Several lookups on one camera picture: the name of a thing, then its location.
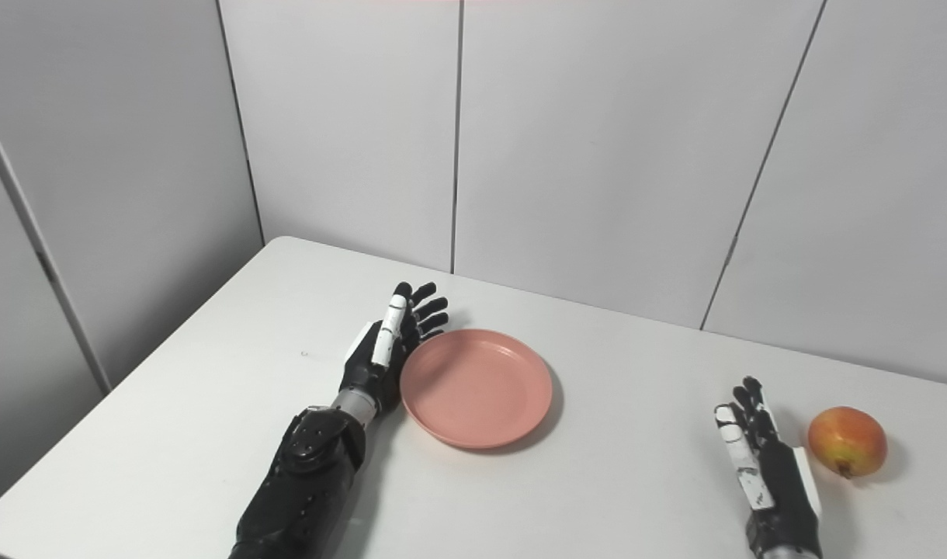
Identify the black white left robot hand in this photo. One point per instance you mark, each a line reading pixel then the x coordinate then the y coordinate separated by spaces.
pixel 369 373

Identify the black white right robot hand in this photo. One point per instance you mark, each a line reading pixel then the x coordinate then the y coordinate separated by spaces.
pixel 780 489

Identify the red yellow apple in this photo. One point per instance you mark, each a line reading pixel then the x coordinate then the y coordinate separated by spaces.
pixel 846 439

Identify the pink round plate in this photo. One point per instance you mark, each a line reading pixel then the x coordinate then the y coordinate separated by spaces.
pixel 473 388

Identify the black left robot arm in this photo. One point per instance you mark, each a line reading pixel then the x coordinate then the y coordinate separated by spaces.
pixel 303 481

